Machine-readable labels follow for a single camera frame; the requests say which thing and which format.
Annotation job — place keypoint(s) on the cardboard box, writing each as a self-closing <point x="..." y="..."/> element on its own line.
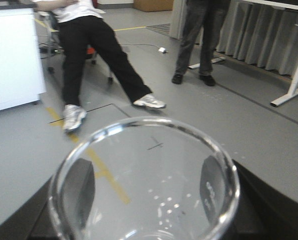
<point x="153" y="5"/>

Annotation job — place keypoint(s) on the white cabinet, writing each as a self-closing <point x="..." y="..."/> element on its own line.
<point x="21" y="75"/>

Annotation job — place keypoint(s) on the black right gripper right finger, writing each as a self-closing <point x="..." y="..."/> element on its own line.
<point x="212" y="188"/>

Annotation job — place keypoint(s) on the clear glass beaker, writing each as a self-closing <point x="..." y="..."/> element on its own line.
<point x="147" y="174"/>

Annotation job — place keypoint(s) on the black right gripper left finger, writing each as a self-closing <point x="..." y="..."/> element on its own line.
<point x="78" y="193"/>

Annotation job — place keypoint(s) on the white table with curtain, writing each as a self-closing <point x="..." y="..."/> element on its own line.
<point x="264" y="33"/>

